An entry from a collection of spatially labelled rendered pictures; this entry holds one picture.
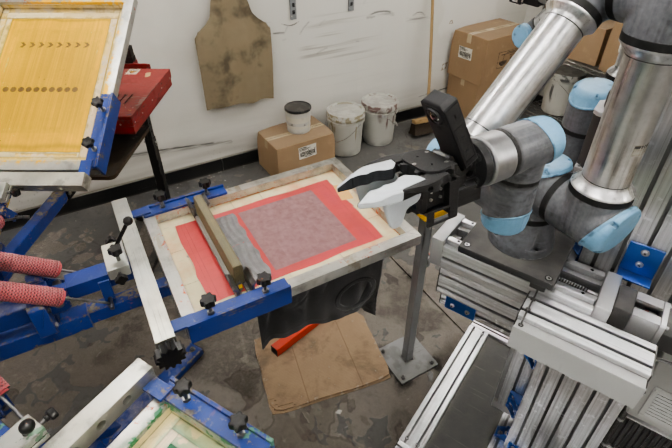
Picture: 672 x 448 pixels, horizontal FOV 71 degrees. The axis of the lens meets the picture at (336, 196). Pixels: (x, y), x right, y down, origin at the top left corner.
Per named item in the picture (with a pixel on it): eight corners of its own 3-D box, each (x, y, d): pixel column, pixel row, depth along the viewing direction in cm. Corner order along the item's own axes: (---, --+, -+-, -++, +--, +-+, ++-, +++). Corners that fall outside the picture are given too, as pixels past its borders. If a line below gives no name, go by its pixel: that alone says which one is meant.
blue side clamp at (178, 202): (225, 198, 183) (222, 183, 179) (229, 205, 180) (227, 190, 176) (145, 222, 171) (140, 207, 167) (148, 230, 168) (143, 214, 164)
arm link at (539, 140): (561, 173, 74) (577, 124, 69) (511, 193, 70) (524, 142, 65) (522, 151, 80) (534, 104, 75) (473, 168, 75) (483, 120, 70)
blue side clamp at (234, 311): (285, 291, 144) (284, 275, 140) (292, 302, 140) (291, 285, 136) (187, 331, 132) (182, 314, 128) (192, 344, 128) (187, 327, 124)
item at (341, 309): (365, 293, 185) (369, 229, 166) (378, 308, 179) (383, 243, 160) (255, 342, 167) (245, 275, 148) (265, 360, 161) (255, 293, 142)
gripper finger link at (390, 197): (376, 247, 57) (426, 218, 62) (375, 205, 54) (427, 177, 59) (359, 237, 59) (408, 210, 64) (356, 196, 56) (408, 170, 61)
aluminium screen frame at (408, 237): (335, 164, 201) (335, 156, 199) (420, 243, 160) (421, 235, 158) (143, 221, 169) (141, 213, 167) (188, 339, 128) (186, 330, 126)
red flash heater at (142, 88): (92, 84, 260) (85, 63, 253) (175, 84, 260) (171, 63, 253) (34, 137, 210) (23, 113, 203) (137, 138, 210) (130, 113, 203)
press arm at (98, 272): (131, 266, 145) (126, 254, 142) (134, 278, 141) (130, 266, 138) (69, 287, 138) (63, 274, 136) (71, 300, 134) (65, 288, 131)
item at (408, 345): (411, 333, 246) (433, 179, 191) (438, 365, 231) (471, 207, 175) (375, 350, 238) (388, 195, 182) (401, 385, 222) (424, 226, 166)
